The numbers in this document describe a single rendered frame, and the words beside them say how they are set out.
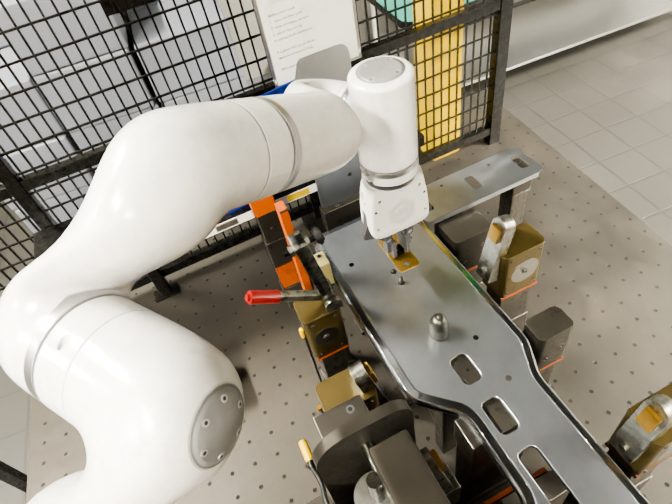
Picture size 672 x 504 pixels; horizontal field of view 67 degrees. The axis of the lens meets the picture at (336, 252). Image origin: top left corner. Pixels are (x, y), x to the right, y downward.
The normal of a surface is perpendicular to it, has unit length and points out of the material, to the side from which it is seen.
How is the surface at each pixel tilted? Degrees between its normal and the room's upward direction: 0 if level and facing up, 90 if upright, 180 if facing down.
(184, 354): 33
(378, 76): 2
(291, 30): 90
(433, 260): 0
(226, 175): 81
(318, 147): 83
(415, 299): 0
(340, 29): 90
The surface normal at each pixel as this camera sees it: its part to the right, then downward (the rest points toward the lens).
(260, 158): 0.85, 0.15
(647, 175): -0.15, -0.65
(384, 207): 0.33, 0.65
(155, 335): 0.14, -0.90
